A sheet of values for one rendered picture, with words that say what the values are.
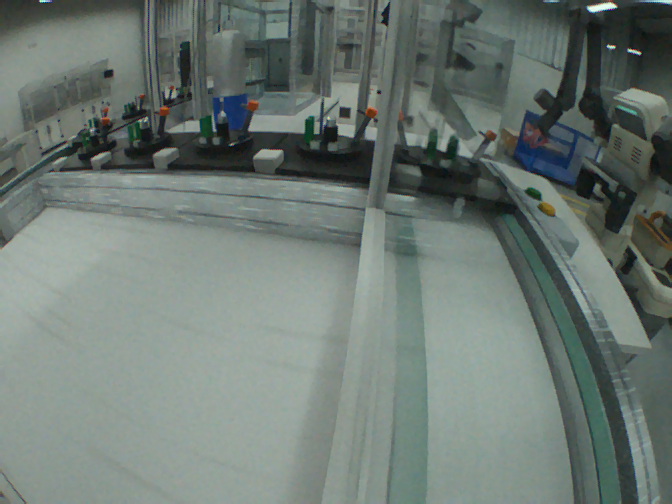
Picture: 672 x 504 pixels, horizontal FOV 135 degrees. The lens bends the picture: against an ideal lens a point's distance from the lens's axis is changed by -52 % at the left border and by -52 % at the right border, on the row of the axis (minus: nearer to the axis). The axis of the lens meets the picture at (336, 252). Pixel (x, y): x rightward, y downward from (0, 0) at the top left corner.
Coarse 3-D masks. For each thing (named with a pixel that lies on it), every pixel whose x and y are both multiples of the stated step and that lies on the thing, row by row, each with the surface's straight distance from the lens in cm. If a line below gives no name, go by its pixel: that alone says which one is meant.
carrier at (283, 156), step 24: (312, 120) 61; (288, 144) 65; (312, 144) 55; (336, 144) 54; (360, 144) 61; (264, 168) 53; (288, 168) 52; (312, 168) 52; (336, 168) 52; (360, 168) 53
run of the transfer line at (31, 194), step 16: (208, 96) 189; (176, 112) 162; (192, 112) 174; (48, 160) 144; (32, 176) 137; (48, 176) 105; (0, 192) 135; (16, 192) 110; (32, 192) 110; (48, 192) 105; (0, 208) 105; (16, 208) 107; (32, 208) 110; (0, 224) 105; (16, 224) 108
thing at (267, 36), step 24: (240, 0) 165; (264, 0) 159; (288, 0) 155; (240, 24) 162; (264, 24) 157; (288, 24) 152; (264, 48) 155; (288, 48) 151; (264, 72) 155; (288, 72) 151; (264, 96) 157; (288, 96) 152; (312, 96) 197
